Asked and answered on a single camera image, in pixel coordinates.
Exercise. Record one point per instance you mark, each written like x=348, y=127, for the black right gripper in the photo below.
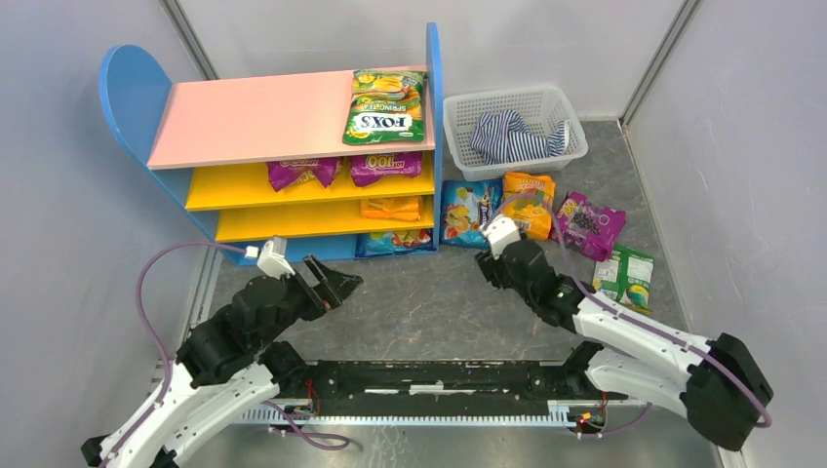
x=493, y=266

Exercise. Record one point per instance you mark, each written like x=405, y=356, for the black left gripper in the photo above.
x=310, y=289

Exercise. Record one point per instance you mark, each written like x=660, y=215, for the blue Blendy candy bag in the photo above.
x=465, y=207

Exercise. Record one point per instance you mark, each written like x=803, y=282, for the purple 100 candy bag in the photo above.
x=284, y=174

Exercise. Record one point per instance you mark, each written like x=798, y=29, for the green Fox's candy bag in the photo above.
x=386, y=106

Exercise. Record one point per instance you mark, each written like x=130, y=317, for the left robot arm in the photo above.
x=229, y=364

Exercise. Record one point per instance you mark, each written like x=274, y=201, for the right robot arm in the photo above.
x=715, y=384

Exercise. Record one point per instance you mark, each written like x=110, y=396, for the orange mango candy bag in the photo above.
x=527, y=199

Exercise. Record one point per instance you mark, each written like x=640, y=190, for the purple grape candy bag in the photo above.
x=590, y=229

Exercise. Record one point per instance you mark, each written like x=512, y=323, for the blue Blendy bag on shelf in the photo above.
x=395, y=242

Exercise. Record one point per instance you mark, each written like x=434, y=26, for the green candy bag face down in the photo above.
x=625, y=277

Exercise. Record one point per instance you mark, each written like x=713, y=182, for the orange candy bag on shelf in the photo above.
x=405, y=208

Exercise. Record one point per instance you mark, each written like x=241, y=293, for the purple 100 bag on shelf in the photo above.
x=368, y=169

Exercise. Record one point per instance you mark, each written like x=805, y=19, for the blue pink yellow shelf unit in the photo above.
x=206, y=145

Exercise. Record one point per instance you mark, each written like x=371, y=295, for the blue white striped cloth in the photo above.
x=505, y=138

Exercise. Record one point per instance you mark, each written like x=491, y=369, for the white plastic mesh basket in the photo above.
x=531, y=130

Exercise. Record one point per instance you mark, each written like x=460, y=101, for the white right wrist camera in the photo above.
x=500, y=233

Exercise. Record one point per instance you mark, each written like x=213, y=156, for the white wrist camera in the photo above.
x=500, y=233
x=270, y=258

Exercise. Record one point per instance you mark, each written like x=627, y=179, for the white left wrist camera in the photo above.
x=270, y=258

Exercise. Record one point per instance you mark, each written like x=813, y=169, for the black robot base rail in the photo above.
x=464, y=393

